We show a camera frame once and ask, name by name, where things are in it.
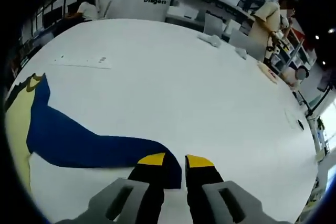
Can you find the grey office chair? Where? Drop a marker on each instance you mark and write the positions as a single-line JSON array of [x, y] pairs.
[[213, 24], [246, 44]]

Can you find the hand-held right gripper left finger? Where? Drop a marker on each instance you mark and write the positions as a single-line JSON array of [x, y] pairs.
[[136, 195]]

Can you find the black camera stand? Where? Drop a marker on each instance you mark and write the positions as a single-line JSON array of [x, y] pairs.
[[319, 103]]

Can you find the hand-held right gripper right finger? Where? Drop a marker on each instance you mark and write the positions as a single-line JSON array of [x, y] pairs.
[[210, 197]]

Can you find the beige cloth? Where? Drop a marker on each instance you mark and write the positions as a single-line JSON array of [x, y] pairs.
[[267, 73]]

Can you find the yellow grey blue garment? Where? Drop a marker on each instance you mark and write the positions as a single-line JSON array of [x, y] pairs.
[[65, 140]]

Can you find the grey metal shelving unit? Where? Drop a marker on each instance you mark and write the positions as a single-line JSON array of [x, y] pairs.
[[292, 56]]

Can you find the white cloth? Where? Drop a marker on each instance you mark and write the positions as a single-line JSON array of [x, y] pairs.
[[211, 40], [241, 52]]

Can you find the small black object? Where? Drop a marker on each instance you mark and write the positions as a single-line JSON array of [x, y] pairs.
[[299, 123]]

